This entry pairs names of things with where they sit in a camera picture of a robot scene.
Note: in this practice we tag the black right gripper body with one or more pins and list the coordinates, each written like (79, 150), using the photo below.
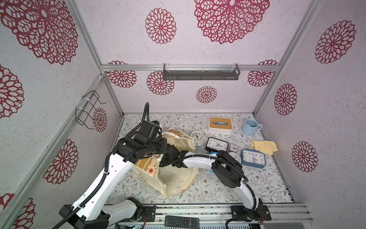
(174, 154)

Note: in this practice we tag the cream floral canvas bag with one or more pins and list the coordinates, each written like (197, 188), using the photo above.
(169, 180)

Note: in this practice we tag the white round flat-face clock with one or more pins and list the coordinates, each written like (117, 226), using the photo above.
(198, 137)

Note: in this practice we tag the pale blue rounded alarm clock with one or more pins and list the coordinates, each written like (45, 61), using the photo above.
(212, 160)

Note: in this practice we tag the black square alarm clock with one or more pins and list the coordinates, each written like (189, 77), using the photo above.
(216, 145)

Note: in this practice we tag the small clear alarm clock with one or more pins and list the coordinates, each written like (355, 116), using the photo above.
(233, 148)

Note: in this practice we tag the white round alarm clock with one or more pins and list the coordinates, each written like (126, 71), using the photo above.
(235, 156)

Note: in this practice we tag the blue square alarm clock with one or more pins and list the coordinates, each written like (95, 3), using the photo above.
(253, 158)

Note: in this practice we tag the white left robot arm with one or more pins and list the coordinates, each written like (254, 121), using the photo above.
(90, 210)

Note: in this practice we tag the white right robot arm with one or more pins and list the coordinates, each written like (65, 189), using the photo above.
(228, 170)

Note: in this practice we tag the white wooden-top tissue box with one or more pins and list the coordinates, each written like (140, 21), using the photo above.
(220, 125)

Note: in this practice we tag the black remote control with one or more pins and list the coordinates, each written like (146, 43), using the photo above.
(182, 222)

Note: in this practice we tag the light blue mug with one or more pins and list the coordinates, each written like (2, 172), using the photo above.
(251, 126)

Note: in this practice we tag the yellow cloth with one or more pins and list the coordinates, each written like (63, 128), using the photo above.
(264, 146)

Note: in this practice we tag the black wall shelf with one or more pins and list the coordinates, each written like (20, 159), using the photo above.
(201, 75)

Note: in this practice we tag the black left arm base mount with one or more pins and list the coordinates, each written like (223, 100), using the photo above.
(143, 213)

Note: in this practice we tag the black wire wall rack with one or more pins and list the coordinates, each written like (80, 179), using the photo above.
(84, 112)

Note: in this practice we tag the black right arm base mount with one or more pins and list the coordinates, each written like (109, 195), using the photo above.
(261, 213)

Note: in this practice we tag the aluminium front rail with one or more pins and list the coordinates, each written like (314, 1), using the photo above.
(215, 216)

